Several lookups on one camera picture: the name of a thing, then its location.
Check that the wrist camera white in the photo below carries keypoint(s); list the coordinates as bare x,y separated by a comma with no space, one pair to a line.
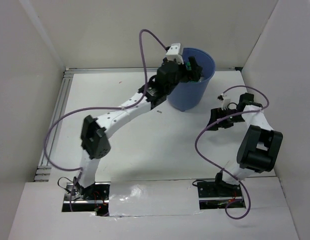
225,101
174,53

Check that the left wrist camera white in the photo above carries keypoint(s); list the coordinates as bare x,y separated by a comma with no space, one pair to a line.
174,53

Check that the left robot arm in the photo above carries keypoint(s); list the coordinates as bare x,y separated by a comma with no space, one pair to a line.
96,132

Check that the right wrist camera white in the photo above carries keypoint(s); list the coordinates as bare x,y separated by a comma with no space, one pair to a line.
225,101

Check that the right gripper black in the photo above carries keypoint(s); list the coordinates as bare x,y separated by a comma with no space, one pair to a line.
216,113

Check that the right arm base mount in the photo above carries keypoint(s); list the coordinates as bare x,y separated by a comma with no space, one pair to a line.
211,196

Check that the green plastic bottle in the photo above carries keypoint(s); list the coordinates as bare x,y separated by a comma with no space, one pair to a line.
188,66

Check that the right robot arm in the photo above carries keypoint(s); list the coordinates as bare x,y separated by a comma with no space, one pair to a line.
260,146

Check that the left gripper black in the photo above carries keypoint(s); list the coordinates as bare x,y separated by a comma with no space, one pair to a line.
196,69

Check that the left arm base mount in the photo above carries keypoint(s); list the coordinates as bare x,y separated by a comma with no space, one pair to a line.
96,200

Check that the blue plastic bin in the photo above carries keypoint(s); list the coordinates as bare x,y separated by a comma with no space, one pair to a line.
187,95

